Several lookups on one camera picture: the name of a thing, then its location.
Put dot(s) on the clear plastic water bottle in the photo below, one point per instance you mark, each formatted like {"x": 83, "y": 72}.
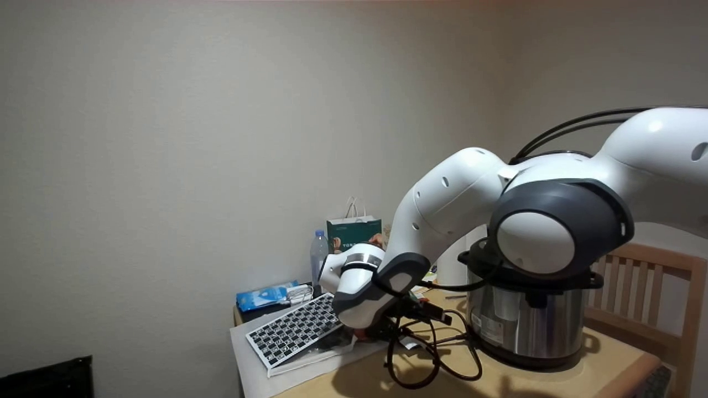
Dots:
{"x": 319, "y": 258}

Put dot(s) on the black-white patterned flat box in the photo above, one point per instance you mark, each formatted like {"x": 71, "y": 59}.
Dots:
{"x": 291, "y": 333}

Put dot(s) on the blue wipes packet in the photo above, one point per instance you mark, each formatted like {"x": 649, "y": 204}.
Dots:
{"x": 266, "y": 298}

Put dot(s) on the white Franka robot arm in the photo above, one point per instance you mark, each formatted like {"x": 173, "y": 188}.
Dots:
{"x": 456, "y": 192}

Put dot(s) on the green paper gift bag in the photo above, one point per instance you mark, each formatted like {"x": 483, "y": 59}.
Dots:
{"x": 356, "y": 229}

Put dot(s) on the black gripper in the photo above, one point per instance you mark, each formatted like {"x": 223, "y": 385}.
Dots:
{"x": 394, "y": 318}

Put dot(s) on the wooden slatted chair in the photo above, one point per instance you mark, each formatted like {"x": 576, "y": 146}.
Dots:
{"x": 655, "y": 295}

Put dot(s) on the white flat printed sheet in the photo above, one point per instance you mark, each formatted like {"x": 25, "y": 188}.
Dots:
{"x": 251, "y": 368}

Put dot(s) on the steel cooker with black lid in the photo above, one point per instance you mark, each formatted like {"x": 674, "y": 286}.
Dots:
{"x": 524, "y": 323}

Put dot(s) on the black monitor corner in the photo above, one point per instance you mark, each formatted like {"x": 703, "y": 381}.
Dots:
{"x": 45, "y": 380}

